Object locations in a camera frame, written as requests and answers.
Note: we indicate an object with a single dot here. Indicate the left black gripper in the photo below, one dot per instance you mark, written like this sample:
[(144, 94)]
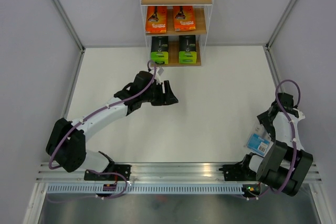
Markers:
[(164, 98)]

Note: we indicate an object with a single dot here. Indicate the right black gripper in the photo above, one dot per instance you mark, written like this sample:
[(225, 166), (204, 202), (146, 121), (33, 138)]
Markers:
[(263, 118)]

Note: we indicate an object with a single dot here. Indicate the blue clear razor blister pack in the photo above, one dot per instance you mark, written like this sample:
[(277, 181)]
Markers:
[(259, 140)]

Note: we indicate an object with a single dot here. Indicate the black green razor box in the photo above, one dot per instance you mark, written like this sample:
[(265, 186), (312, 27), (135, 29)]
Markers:
[(160, 50), (187, 49)]

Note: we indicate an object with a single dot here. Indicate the orange razor box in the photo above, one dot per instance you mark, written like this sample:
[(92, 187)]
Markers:
[(156, 20), (184, 18)]

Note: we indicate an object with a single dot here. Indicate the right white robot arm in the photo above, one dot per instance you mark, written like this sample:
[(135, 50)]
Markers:
[(279, 159)]

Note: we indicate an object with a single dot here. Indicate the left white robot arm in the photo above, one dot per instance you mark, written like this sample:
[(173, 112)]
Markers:
[(67, 142)]

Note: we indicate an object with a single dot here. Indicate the bottom wooden shelf board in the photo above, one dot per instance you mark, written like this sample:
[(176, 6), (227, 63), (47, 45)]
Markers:
[(174, 56)]

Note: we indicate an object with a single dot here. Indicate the middle wooden shelf board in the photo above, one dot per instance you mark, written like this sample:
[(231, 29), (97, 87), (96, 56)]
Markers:
[(170, 30)]

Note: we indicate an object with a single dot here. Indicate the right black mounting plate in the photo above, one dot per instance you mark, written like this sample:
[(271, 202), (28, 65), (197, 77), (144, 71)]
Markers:
[(238, 173)]

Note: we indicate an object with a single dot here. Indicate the black mounting plate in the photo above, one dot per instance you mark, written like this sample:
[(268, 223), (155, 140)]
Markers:
[(238, 173), (111, 173)]

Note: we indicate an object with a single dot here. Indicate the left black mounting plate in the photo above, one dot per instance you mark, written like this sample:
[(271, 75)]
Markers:
[(111, 173)]

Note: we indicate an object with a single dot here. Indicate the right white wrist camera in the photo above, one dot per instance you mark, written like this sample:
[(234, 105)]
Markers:
[(301, 115)]

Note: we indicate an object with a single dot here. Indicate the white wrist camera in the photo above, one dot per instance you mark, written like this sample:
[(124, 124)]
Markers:
[(158, 73), (301, 115)]

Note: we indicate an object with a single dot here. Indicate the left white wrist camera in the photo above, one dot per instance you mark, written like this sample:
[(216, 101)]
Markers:
[(158, 73)]

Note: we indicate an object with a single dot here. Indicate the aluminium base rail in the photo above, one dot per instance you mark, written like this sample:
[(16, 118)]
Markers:
[(143, 173)]

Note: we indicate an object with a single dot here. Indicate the white wire shelf rack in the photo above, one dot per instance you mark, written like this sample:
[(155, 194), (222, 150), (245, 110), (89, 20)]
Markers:
[(202, 39)]

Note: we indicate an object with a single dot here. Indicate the right aluminium corner post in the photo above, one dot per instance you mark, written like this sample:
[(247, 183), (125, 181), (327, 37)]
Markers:
[(290, 6)]

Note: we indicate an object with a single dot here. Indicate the aluminium corner post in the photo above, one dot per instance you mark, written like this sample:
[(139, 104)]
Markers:
[(290, 6), (65, 19)]

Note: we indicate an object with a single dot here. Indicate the slotted cable duct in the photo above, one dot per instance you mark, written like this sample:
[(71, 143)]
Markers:
[(95, 188)]

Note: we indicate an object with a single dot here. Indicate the left aluminium corner post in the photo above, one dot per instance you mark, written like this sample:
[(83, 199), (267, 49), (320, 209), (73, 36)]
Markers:
[(65, 19)]

